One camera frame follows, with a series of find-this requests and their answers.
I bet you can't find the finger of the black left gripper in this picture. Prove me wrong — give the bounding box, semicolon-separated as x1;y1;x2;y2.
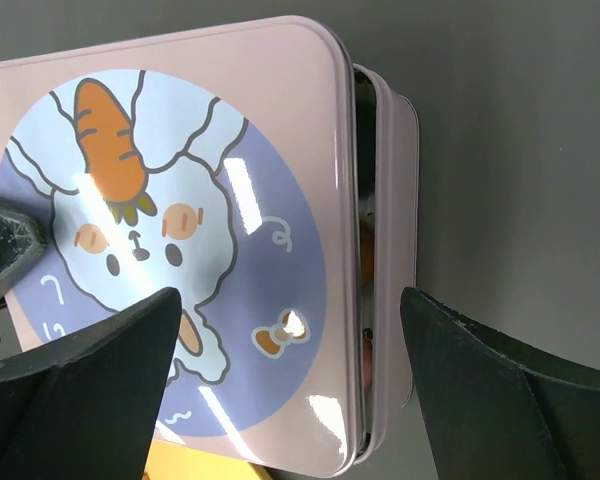
0;200;45;300

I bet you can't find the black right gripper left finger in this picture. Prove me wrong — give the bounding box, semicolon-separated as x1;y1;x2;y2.
0;288;182;479

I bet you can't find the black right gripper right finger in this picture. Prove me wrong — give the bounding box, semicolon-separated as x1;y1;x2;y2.
400;287;600;479

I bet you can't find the silver tin lid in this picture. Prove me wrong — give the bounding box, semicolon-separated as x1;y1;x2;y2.
0;16;364;478

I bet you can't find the pink cookie tin box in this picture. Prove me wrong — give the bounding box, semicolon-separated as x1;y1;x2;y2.
354;65;420;463

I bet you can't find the pink sandwich cookie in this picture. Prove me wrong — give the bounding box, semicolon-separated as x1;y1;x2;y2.
362;329;373;391

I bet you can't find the brown chocolate chip cookie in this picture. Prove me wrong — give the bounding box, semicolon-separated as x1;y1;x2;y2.
359;222;375;286

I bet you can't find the yellow plastic tray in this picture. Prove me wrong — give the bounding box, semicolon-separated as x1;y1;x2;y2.
143;434;272;480

